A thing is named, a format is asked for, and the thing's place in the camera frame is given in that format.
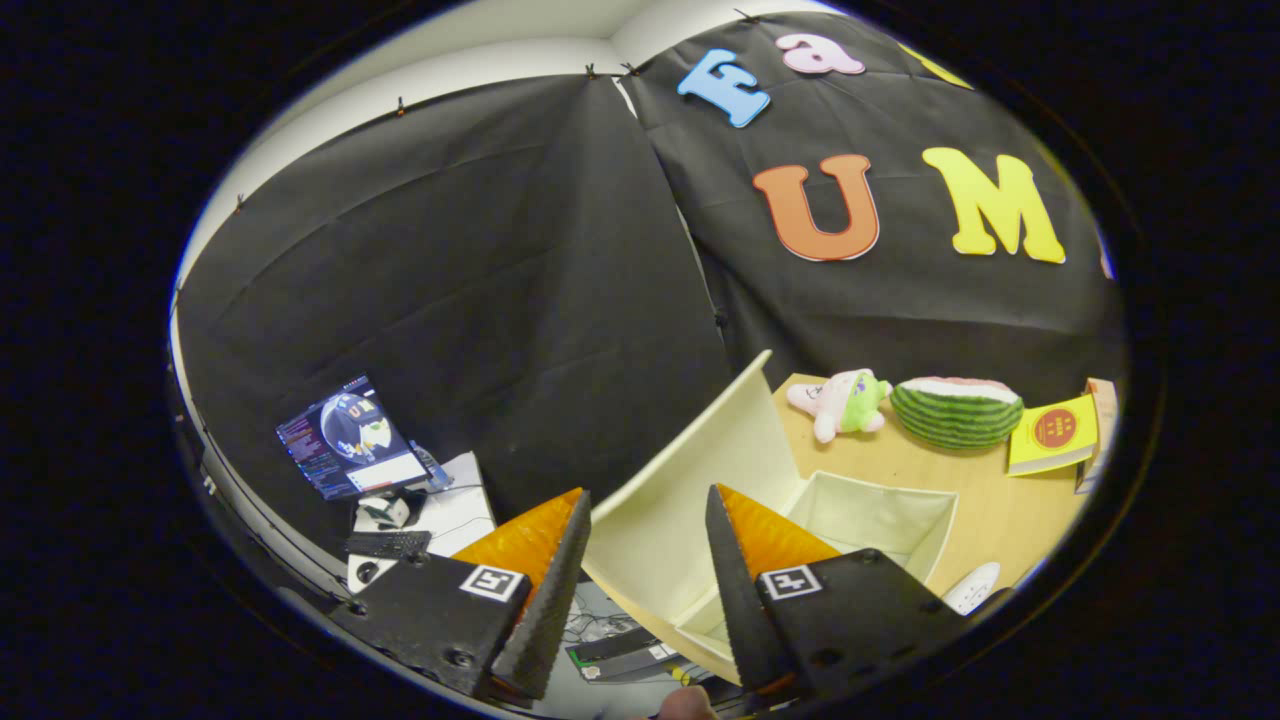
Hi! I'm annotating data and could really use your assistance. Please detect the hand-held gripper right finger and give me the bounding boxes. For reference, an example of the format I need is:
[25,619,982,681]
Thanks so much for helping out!
[704,483,971,701]

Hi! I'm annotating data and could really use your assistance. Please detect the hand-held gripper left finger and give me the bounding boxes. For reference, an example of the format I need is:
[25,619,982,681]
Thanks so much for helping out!
[328,487,593,706]

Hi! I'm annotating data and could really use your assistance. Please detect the cream fabric storage box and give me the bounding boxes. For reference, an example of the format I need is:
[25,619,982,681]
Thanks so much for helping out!
[583,350,961,691]

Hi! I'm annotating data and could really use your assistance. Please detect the white striped shoe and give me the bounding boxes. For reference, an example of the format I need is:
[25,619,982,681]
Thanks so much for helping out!
[943,561,1001,616]

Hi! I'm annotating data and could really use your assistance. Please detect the black device box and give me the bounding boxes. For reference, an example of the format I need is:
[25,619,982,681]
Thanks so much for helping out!
[565,628,701,684]

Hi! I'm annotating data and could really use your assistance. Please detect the white desk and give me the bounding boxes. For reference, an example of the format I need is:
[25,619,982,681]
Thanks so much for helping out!
[347,452,498,596]

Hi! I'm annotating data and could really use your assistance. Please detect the black keyboard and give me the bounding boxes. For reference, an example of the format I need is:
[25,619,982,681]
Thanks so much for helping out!
[345,530,433,561]

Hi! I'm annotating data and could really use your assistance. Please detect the small blue object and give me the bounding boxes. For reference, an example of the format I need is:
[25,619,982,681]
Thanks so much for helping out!
[410,442,453,491]

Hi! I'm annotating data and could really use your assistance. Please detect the small white device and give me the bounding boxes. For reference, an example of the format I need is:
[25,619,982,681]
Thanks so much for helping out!
[355,495,413,531]

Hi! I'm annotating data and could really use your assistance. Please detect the pink green plush toy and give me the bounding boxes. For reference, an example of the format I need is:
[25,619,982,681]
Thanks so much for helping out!
[786,369,893,444]

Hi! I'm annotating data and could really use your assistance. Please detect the computer monitor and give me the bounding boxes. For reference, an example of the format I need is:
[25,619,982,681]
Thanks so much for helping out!
[275,374,431,501]

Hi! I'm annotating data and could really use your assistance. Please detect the watermelon slice plush toy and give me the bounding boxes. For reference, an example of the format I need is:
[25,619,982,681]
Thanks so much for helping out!
[890,376,1026,450]

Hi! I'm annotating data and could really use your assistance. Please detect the yellow book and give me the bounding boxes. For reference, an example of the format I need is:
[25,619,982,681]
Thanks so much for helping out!
[1007,394,1099,477]

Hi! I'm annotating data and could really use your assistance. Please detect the beige book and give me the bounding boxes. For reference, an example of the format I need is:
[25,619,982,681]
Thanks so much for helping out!
[1085,377,1121,471]

